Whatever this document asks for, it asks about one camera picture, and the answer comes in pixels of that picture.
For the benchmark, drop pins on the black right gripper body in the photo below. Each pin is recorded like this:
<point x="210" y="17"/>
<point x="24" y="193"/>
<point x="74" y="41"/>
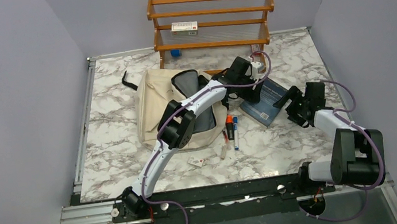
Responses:
<point x="295" y="110"/>

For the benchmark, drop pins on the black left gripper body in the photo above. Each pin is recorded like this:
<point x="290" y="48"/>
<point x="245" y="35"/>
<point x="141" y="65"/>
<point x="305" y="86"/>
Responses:
<point x="246" y="93"/>

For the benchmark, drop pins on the blue-grey book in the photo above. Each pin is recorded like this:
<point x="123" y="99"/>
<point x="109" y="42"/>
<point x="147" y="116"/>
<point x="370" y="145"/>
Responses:
<point x="263" y="111"/>

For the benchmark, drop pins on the beige canvas backpack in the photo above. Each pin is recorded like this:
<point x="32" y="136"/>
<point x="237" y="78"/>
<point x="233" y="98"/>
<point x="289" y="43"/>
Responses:
<point x="159" y="86"/>

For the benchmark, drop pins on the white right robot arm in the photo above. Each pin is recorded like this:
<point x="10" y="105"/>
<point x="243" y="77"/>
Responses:
<point x="357" y="158"/>

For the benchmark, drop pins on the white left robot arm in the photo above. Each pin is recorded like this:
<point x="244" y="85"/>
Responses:
<point x="177" y="124"/>

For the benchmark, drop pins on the small red box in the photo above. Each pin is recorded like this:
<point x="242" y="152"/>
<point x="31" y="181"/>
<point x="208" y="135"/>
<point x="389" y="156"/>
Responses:
<point x="255" y="48"/>

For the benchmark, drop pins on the orange highlighter marker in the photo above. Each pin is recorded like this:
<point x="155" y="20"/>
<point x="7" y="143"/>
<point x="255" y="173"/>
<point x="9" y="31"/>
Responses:
<point x="230" y="127"/>

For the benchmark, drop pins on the blue whiteboard marker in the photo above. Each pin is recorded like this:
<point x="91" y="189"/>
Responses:
<point x="236" y="136"/>

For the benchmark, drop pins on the small blue object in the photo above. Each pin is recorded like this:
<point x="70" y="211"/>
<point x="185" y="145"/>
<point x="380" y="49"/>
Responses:
<point x="175" y="53"/>

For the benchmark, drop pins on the red pen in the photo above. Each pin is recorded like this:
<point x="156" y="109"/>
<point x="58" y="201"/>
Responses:
<point x="225" y="137"/>

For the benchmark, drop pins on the white and grey box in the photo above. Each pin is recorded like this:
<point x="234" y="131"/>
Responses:
<point x="180" y="29"/>

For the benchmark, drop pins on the orange wooden shelf rack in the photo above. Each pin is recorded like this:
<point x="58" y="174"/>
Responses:
<point x="221" y="23"/>

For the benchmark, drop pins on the small white eraser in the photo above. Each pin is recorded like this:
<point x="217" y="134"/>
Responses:
<point x="196" y="162"/>

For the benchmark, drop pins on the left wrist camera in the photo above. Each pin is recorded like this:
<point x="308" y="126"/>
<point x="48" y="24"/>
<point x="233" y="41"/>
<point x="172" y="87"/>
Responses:
<point x="257" y="68"/>

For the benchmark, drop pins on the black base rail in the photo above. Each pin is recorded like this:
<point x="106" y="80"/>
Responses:
<point x="223" y="202"/>

